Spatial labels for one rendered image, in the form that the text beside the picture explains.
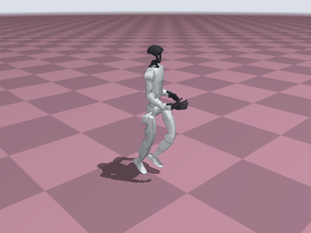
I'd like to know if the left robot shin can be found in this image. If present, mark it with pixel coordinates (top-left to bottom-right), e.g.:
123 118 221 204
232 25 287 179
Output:
152 139 176 159

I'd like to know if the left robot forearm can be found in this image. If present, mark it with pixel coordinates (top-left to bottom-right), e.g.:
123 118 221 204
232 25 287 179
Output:
162 88 169 97

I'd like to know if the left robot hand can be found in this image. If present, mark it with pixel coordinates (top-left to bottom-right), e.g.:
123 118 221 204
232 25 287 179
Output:
166 91 179 102

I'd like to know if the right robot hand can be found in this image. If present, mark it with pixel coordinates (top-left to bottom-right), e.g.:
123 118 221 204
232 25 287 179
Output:
166 98 188 110

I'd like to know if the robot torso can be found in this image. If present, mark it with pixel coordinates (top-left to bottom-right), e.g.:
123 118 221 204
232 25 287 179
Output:
145 64 164 117

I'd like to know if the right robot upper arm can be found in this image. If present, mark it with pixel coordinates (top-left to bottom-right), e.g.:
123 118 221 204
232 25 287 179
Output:
144 70 155 99

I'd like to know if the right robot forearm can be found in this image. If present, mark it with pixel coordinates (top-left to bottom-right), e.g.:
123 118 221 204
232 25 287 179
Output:
147 95 171 111

